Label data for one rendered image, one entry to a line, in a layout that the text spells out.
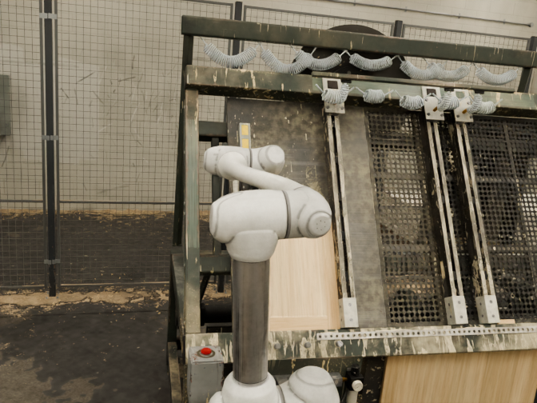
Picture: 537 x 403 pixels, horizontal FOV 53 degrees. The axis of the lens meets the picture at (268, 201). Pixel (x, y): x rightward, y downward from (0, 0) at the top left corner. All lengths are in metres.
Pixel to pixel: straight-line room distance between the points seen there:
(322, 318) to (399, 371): 0.62
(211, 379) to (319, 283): 0.68
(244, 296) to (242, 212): 0.24
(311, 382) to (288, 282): 0.81
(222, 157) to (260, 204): 0.54
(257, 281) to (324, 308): 1.00
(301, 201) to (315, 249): 1.06
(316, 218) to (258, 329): 0.36
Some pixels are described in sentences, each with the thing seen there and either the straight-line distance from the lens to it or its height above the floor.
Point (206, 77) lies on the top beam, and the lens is 2.54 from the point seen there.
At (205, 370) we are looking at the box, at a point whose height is 0.90.
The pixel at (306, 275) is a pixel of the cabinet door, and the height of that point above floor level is 1.09.
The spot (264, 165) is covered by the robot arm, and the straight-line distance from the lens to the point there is 1.90.
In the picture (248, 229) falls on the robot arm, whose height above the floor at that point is 1.56.
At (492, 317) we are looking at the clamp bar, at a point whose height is 0.94.
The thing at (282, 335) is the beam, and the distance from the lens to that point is 2.30.
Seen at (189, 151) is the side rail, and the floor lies 1.58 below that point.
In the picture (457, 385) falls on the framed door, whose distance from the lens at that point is 3.06.
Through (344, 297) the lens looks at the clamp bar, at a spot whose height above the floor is 1.03.
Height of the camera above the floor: 1.96
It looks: 14 degrees down
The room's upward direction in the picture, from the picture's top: 5 degrees clockwise
